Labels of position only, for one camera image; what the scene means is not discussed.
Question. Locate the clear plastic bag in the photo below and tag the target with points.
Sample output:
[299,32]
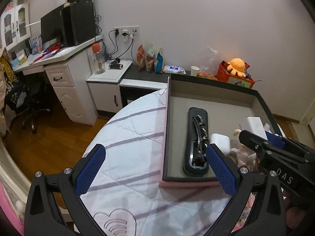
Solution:
[208,61]

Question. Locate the white earbuds case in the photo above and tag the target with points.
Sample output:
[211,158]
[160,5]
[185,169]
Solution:
[223,142]

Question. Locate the black office chair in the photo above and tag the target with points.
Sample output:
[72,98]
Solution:
[29,97]

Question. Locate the black computer tower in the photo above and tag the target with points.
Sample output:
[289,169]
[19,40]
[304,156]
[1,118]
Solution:
[78,23]

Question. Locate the white glass door cabinet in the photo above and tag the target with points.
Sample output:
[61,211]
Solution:
[14,28]

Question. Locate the orange lid water bottle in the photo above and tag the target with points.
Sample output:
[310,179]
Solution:
[99,63]

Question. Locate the black low shelf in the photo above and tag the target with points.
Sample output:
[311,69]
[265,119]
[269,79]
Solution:
[134,84]

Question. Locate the red cartoon storage crate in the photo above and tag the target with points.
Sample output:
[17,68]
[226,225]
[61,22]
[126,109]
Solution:
[224,76]

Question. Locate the snack bags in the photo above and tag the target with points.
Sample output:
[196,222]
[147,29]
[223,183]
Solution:
[149,60]

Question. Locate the white low cabinet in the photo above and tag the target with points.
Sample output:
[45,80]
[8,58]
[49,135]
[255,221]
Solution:
[105,87]

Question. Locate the black remote control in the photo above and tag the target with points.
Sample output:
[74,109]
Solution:
[191,143]

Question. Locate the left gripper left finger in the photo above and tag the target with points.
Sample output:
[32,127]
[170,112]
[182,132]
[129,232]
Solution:
[43,215]

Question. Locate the wall power outlet strip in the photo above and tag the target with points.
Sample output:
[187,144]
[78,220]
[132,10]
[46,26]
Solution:
[128,30]

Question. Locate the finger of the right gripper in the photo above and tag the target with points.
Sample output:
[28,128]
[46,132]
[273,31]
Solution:
[275,140]
[254,142]

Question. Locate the white desk with drawers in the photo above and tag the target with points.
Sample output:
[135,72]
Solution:
[68,71]

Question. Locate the pink pig doll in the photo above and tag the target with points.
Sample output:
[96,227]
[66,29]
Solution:
[241,155]

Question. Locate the black computer monitor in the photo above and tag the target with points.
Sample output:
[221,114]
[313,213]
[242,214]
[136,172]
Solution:
[51,25]

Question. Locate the white paper cup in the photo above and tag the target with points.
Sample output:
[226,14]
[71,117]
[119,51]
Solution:
[194,70]

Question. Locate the orange octopus plush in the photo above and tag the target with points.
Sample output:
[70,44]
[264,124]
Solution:
[236,67]

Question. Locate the striped white tablecloth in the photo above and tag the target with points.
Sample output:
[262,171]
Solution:
[125,196]

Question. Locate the black beaded hair clip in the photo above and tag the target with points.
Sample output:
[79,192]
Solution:
[199,153]

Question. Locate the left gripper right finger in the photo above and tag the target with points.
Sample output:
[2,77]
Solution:
[266,216]

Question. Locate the white power adapter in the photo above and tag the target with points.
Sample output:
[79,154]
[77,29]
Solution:
[255,126]

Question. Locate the person's hand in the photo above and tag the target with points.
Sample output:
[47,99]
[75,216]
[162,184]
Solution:
[294,208]

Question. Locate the wet wipes pack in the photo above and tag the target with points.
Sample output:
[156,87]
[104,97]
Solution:
[173,69]

